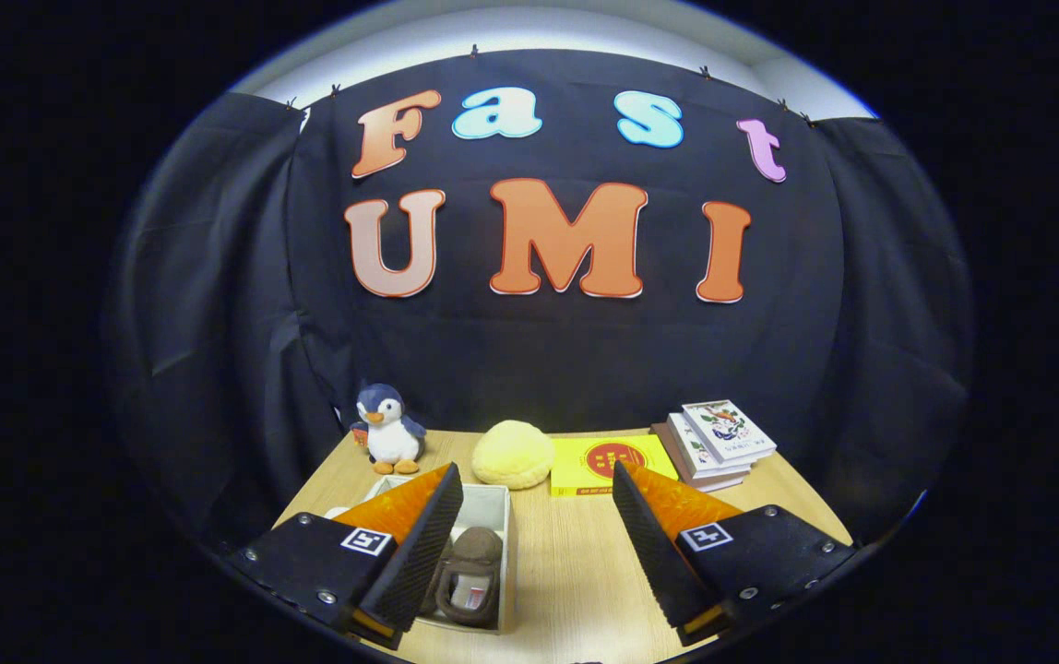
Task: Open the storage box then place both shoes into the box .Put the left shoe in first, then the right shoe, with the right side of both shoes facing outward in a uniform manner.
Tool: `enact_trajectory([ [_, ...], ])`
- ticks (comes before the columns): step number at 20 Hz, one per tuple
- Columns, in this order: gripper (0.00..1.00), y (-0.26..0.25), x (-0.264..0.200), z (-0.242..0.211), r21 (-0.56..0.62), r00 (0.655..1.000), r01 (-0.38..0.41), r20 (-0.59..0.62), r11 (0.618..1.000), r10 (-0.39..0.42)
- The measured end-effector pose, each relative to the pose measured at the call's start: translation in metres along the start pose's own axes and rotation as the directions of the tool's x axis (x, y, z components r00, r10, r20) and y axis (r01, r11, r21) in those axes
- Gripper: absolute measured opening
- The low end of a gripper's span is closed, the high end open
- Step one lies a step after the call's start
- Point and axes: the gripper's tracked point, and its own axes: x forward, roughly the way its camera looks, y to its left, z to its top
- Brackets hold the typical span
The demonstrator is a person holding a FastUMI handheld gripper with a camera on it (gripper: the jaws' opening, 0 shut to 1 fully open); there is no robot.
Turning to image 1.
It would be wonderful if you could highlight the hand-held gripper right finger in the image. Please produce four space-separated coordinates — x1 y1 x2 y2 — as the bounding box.
611 460 863 648

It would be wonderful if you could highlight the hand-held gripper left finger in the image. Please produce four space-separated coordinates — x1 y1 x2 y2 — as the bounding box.
225 462 464 651

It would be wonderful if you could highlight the beige fabric storage box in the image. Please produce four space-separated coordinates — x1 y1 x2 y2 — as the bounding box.
325 474 518 637

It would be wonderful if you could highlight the brown cover book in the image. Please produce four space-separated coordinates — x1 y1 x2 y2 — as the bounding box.
650 421 747 493

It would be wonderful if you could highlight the white book with plant print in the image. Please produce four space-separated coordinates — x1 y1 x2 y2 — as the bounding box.
667 412 754 480

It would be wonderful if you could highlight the yellow book with red circle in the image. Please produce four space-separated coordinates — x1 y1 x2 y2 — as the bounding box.
550 434 680 499

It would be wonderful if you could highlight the penguin plush toy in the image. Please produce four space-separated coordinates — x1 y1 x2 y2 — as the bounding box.
350 384 427 476

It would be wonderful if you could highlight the round yellow plush bun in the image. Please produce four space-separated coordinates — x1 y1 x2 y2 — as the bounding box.
471 420 556 491

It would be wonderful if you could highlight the black backdrop cloth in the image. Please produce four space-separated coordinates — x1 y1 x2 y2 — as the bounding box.
105 46 973 554

